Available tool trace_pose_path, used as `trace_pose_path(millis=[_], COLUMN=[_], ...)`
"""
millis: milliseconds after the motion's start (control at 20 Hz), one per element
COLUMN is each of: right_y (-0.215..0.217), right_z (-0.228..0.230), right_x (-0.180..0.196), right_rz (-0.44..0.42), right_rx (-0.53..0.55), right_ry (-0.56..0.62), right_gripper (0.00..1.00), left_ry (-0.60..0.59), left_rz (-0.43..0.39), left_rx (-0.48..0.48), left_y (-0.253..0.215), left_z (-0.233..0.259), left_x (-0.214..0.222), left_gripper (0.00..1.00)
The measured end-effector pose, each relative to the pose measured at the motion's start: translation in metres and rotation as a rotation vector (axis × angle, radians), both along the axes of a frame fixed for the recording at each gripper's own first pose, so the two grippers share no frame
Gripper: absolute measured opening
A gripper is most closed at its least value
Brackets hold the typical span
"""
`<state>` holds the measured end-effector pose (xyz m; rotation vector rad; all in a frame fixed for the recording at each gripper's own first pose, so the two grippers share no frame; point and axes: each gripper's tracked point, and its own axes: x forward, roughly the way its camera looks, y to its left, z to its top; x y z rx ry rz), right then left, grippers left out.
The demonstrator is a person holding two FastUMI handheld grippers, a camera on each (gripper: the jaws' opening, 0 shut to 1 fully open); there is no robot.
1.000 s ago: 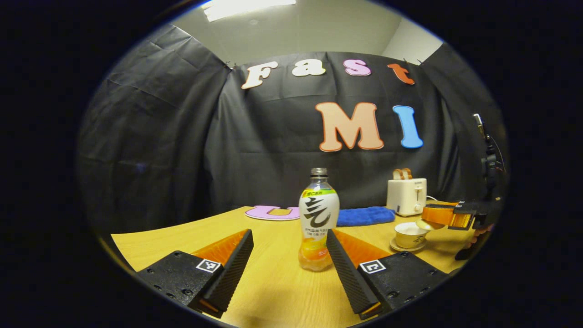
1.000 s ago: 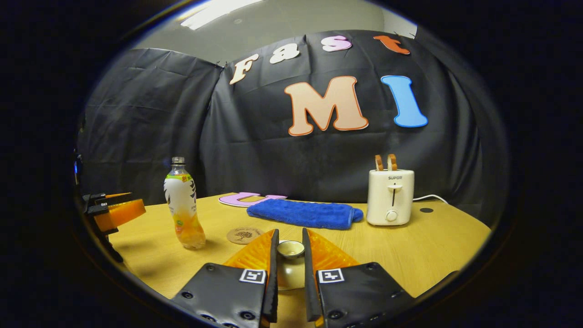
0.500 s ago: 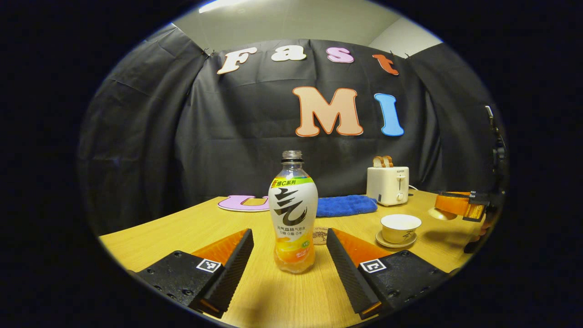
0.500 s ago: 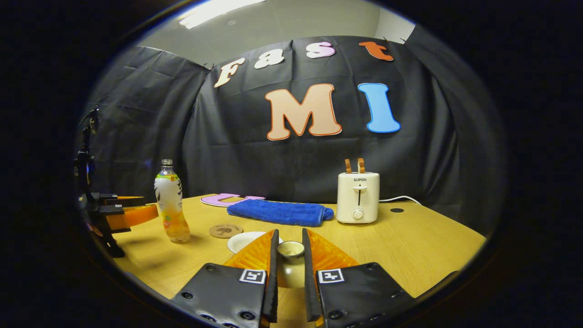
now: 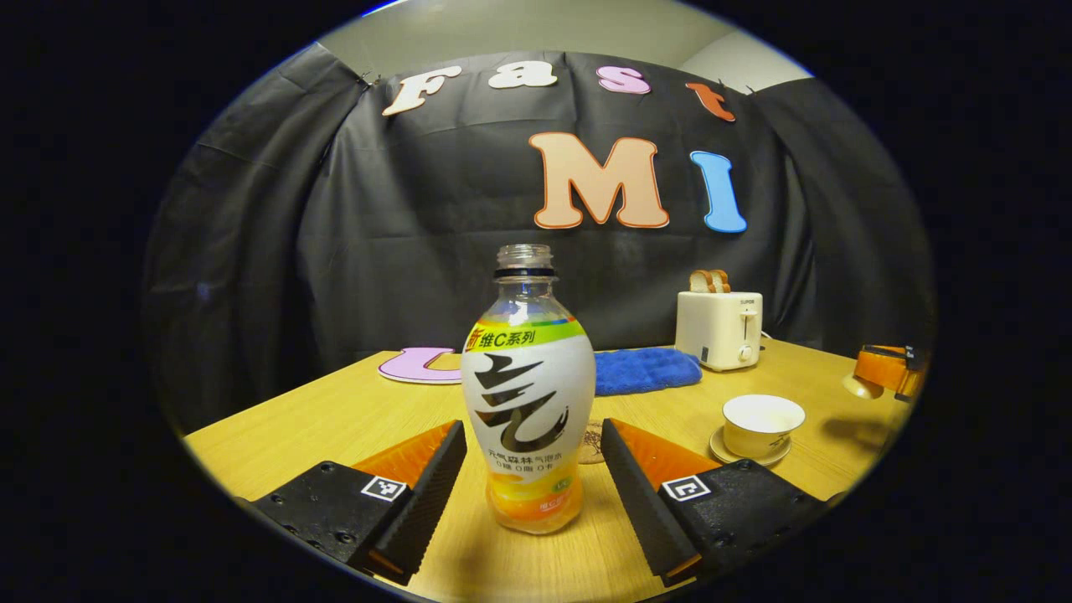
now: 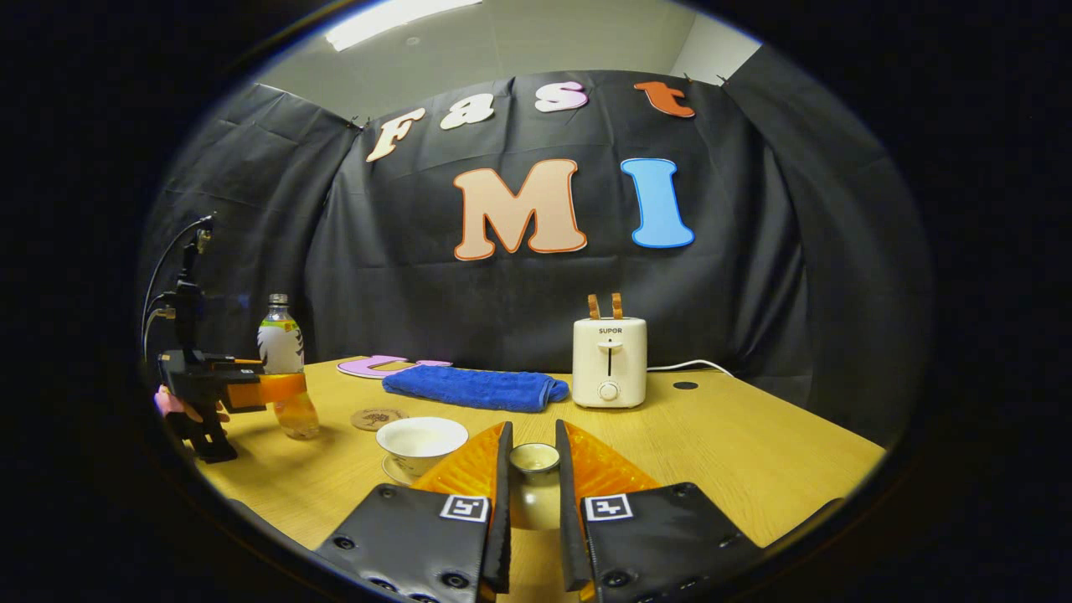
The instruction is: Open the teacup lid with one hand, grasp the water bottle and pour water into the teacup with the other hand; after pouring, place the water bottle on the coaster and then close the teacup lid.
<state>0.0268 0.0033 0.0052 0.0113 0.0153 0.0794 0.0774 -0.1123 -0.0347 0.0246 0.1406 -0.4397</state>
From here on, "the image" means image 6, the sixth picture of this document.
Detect white toaster cable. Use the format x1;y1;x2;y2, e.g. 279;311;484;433
646;359;736;379

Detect clear plastic water bottle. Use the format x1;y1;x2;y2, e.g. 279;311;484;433
257;293;321;441

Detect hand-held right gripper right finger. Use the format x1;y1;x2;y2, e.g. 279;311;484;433
554;420;765;603

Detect pink letter cutout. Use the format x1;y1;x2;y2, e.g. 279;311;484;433
337;355;453;379

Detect black backdrop cloth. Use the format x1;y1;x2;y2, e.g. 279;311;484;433
138;70;935;449

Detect white porcelain teacup lid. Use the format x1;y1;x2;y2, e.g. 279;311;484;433
508;442;562;533

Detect cream toaster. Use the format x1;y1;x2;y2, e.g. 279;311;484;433
572;317;648;410

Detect white porcelain teacup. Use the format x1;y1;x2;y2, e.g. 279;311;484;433
376;416;470;478

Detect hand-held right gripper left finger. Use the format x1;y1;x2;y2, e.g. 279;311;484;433
314;421;513;603

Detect round brown coaster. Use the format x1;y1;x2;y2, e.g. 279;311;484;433
350;407;410;432

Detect blue towel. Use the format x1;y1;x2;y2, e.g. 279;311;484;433
383;365;570;414

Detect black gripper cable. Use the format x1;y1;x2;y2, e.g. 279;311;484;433
142;215;214;361

